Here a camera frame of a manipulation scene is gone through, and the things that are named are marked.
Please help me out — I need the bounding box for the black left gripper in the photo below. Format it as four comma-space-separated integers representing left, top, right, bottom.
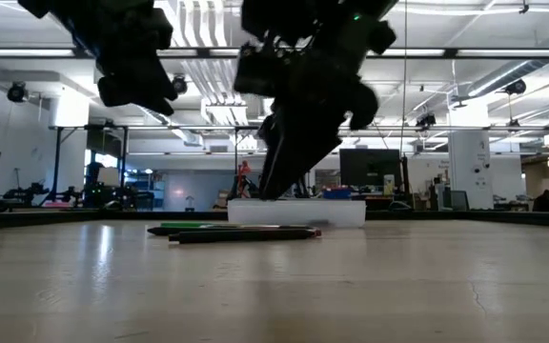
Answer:
62, 0, 179, 99

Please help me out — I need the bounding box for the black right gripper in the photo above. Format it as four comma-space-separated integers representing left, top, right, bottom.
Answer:
233, 0, 400, 201

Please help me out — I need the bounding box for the translucent plastic supply box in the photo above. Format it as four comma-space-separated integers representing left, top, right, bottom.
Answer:
227, 198, 367, 229

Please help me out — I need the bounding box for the black pen with red end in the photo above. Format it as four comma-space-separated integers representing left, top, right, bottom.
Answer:
168, 228, 323, 246

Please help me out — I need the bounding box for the blue storage box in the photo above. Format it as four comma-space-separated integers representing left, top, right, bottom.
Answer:
321, 188, 353, 200

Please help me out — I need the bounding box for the black ceiling spotlight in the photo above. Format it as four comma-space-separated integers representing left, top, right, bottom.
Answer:
170, 73, 190, 96
503, 78, 528, 96
7, 81, 30, 104

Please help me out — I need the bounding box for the black computer monitor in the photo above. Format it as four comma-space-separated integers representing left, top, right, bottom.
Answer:
339, 148, 402, 190

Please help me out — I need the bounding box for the white pillar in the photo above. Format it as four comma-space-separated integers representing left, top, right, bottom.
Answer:
447, 102, 496, 212

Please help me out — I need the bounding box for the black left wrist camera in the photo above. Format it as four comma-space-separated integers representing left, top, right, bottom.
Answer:
96, 74, 179, 117

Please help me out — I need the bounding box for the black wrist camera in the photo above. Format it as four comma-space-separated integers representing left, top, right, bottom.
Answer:
96, 74, 179, 117
349, 81, 381, 131

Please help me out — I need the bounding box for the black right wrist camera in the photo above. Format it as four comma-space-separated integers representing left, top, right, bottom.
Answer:
349, 81, 381, 131

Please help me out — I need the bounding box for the black ceiling camera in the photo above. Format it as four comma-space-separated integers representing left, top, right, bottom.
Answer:
415, 111, 437, 131

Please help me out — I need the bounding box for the black metal frame stand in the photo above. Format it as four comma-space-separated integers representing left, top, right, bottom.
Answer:
49, 124, 131, 207

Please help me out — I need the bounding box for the black aluminium table frame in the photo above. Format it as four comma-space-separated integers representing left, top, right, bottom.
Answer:
0, 208, 549, 231

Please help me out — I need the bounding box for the black horizontal ceiling rail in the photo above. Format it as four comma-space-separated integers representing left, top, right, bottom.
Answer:
0, 47, 549, 61

